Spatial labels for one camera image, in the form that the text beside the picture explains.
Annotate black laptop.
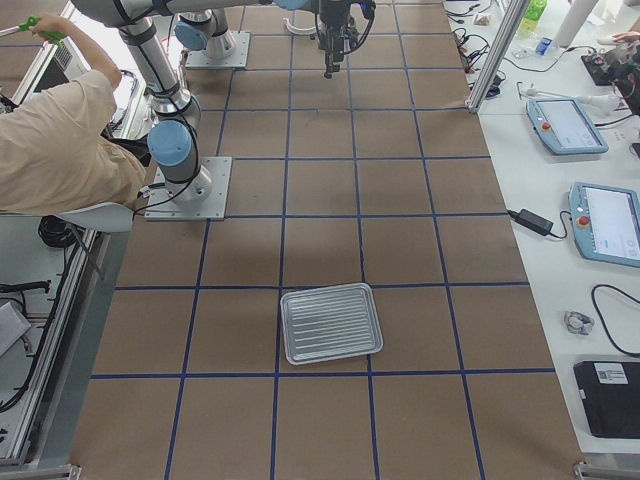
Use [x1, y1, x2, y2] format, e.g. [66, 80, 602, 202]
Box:
[573, 361, 639, 439]

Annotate aluminium frame post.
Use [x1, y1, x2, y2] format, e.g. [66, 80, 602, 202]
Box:
[466, 0, 529, 113]

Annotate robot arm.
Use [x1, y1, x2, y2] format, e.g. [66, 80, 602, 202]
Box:
[73, 1, 247, 205]
[174, 1, 376, 79]

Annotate teach pendant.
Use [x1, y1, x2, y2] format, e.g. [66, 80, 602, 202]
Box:
[568, 182, 639, 268]
[526, 98, 609, 156]

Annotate white curved plastic clamp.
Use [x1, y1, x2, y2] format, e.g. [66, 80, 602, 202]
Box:
[282, 18, 316, 38]

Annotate far teach pendant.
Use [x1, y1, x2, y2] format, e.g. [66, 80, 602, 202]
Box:
[526, 98, 609, 156]

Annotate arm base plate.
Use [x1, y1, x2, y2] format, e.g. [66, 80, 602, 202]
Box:
[143, 157, 232, 221]
[186, 30, 251, 70]

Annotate green handled tool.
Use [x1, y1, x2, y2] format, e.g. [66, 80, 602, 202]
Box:
[0, 14, 66, 49]

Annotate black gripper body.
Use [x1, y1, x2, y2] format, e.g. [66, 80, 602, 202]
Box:
[316, 20, 358, 63]

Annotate white chair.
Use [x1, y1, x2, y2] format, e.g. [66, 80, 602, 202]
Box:
[54, 202, 134, 280]

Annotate black power adapter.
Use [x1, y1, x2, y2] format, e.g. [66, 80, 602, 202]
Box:
[507, 209, 553, 236]

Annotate person in beige shirt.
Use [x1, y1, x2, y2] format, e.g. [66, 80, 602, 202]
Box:
[1, 13, 146, 216]

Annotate silver ribbed metal tray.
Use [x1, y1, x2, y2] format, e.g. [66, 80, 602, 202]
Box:
[280, 282, 384, 365]

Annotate near teach pendant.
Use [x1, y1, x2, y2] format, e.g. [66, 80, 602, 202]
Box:
[568, 182, 639, 268]

